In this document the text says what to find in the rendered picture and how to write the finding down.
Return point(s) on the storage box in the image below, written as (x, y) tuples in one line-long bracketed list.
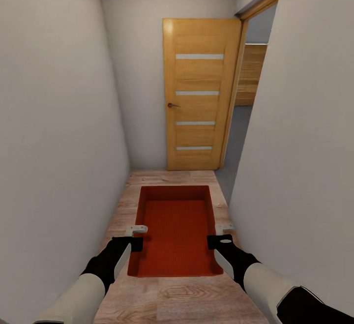
[(179, 219)]

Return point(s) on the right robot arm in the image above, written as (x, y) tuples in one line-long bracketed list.
[(280, 299)]

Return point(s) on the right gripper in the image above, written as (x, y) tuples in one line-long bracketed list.
[(212, 239)]

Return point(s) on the garage door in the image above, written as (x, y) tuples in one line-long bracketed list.
[(250, 71)]

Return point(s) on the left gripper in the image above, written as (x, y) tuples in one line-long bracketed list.
[(137, 244)]

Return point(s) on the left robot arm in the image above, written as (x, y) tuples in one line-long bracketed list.
[(79, 303)]

